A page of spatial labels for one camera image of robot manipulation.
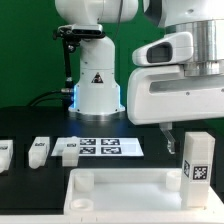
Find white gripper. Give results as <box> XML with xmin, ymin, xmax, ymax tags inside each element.
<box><xmin>127</xmin><ymin>65</ymin><xmax>224</xmax><ymax>154</ymax></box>

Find white desk tabletop tray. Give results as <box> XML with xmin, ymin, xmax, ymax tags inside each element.
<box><xmin>64</xmin><ymin>168</ymin><xmax>224</xmax><ymax>219</ymax></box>

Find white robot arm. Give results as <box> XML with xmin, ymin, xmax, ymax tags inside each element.
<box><xmin>55</xmin><ymin>0</ymin><xmax>224</xmax><ymax>133</ymax></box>

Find white fiducial marker sheet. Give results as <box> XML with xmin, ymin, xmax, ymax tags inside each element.
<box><xmin>52</xmin><ymin>136</ymin><xmax>143</xmax><ymax>157</ymax></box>

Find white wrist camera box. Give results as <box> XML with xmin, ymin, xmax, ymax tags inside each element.
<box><xmin>132</xmin><ymin>32</ymin><xmax>194</xmax><ymax>67</ymax></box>

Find black base cables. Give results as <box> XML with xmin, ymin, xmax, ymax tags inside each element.
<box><xmin>27</xmin><ymin>88</ymin><xmax>75</xmax><ymax>108</ymax></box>

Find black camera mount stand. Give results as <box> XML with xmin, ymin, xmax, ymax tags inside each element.
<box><xmin>53</xmin><ymin>24</ymin><xmax>105</xmax><ymax>110</ymax></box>

